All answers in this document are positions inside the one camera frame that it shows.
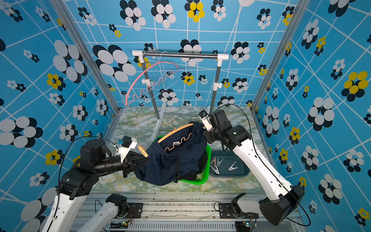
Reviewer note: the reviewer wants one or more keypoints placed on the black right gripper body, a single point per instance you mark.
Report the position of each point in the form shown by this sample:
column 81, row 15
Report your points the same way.
column 210, row 136

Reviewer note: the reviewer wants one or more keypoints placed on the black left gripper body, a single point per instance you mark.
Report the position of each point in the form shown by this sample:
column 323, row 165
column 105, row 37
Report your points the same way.
column 128, row 163

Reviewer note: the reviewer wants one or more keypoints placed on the white clothespin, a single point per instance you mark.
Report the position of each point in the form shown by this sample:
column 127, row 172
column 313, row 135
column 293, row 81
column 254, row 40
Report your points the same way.
column 233, row 167
column 215, row 163

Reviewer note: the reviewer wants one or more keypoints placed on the black shorts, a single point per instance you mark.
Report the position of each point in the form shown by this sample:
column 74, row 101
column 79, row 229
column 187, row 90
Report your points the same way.
column 196, row 168

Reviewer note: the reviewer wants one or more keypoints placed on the wooden hanger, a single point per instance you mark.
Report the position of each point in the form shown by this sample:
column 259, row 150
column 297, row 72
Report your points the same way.
column 175, row 131

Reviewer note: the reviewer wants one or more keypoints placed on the navy blue shorts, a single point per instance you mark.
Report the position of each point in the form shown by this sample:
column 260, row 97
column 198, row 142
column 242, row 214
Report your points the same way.
column 198, row 127

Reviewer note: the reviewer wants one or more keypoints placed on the pink plastic hanger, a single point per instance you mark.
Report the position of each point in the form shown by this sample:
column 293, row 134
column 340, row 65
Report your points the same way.
column 143, row 76

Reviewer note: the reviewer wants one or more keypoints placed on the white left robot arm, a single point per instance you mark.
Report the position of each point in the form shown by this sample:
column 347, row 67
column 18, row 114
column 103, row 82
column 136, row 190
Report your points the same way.
column 96, row 161

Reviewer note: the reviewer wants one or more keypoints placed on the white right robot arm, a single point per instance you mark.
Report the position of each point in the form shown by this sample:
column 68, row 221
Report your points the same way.
column 282, row 197

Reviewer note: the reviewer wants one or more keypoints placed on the dark teal plastic bin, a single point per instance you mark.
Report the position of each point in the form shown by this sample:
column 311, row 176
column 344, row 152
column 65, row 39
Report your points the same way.
column 227, row 165

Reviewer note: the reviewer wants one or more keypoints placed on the green plastic basket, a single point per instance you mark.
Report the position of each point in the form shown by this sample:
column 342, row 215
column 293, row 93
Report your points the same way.
column 207, row 171

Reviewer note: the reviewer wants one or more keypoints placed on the white metal clothes rack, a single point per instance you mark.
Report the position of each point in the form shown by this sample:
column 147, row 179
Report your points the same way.
column 216, row 85

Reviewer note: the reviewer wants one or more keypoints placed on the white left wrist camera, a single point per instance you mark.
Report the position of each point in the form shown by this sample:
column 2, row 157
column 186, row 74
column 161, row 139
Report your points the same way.
column 124, row 146

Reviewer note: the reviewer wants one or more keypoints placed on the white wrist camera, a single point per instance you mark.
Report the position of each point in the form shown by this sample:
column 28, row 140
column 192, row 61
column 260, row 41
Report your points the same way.
column 204, row 117
column 124, row 146

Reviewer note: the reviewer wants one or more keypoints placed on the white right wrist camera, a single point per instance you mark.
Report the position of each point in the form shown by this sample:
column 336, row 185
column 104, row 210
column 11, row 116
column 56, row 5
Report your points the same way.
column 204, row 117

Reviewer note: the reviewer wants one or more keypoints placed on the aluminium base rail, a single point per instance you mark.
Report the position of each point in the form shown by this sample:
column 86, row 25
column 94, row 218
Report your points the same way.
column 194, row 212

